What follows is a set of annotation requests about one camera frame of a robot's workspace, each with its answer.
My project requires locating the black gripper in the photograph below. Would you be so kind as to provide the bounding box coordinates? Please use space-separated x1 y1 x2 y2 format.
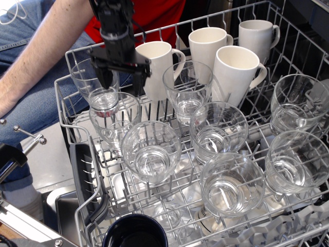
89 40 151 97

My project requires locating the tall clear glass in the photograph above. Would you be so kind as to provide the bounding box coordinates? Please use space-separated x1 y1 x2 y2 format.
162 60 213 126
71 59 119 111
89 92 141 156

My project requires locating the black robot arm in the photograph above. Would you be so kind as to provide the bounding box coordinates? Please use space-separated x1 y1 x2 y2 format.
89 1 151 96

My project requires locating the person's bare forearm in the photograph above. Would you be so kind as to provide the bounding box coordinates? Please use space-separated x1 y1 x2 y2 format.
1 1 94 116

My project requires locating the white mug left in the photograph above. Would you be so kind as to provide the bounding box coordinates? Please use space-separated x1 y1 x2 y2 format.
136 41 186 101

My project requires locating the white mug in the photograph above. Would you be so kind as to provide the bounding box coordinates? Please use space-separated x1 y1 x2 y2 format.
239 20 281 65
211 45 267 107
136 41 186 101
188 27 233 84

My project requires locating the red shirt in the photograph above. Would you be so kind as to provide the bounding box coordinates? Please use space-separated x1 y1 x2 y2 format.
84 0 186 49

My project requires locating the wide clear glass front left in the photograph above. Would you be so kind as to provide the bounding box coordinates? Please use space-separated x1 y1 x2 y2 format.
121 120 181 185

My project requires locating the wide clear glass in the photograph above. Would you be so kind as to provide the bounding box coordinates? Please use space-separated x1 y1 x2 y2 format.
121 120 181 185
200 153 265 218
265 130 328 195
189 101 249 164
270 74 328 135

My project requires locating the white mug middle back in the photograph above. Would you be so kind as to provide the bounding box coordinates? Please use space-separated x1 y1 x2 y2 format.
188 27 233 84

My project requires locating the blue jeans leg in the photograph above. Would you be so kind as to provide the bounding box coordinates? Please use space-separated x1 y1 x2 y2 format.
0 0 139 191

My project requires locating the white mug front right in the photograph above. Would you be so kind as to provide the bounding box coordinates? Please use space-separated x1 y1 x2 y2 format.
211 45 267 107

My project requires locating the metal clamp stand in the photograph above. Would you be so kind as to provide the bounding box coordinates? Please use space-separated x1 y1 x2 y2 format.
1 125 47 184

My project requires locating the white mug far right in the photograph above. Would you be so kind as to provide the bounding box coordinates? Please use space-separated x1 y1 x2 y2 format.
239 20 281 65

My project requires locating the small clear glass lower rack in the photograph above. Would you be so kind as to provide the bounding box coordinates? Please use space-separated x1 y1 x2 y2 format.
153 202 181 230

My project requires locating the dark blue mug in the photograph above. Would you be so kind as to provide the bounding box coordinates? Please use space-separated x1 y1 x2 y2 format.
102 214 169 246

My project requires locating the wide clear glass front centre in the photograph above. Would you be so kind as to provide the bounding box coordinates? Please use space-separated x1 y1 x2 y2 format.
200 153 265 218

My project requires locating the white sock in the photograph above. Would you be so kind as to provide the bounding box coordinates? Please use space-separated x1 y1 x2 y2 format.
3 185 43 220

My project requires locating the wide clear glass back right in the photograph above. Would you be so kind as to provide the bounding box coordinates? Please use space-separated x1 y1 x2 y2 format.
270 74 328 135

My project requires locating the wide clear glass front right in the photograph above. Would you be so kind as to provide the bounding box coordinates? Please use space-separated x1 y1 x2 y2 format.
265 130 328 195

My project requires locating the dark grey rack handle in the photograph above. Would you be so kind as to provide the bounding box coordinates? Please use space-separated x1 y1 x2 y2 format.
70 144 107 225

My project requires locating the grey wire dishwasher rack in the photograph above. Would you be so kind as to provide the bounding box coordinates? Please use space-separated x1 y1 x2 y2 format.
54 1 328 246

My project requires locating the white cable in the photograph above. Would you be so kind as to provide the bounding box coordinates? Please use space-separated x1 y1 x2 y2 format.
0 0 28 25

